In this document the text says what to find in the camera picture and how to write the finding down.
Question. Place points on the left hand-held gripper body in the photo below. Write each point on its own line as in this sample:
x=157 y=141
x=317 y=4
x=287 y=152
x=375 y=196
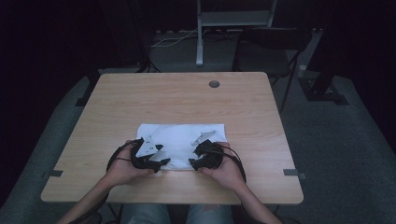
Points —
x=144 y=147

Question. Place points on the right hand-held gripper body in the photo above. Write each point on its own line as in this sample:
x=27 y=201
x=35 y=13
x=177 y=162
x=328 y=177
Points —
x=211 y=155

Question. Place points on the white garment with black trim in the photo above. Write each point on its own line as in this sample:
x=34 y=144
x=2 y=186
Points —
x=180 y=140

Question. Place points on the person's right hand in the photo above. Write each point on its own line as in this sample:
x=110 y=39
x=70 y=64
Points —
x=229 y=174

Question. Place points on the person's left hand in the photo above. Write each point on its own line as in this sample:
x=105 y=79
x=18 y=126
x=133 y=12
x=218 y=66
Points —
x=121 y=171

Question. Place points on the person's right leg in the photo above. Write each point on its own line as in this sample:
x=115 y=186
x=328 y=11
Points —
x=211 y=214

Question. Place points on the person's leg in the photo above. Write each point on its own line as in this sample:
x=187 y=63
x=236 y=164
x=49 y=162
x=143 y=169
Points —
x=146 y=214
x=211 y=214

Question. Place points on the person's left leg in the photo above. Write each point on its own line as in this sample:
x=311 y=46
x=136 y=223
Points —
x=146 y=214

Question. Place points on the grey round table grommet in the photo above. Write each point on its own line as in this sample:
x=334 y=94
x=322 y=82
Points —
x=214 y=84

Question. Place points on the grey tape strip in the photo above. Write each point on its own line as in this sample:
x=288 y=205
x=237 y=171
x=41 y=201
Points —
x=55 y=173
x=291 y=172

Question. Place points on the grey metal stand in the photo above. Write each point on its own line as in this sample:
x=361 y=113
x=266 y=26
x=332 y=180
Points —
x=200 y=46

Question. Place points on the black stand base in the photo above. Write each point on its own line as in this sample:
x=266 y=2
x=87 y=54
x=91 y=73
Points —
x=323 y=90

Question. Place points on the black chair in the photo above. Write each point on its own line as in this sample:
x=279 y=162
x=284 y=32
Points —
x=274 y=39

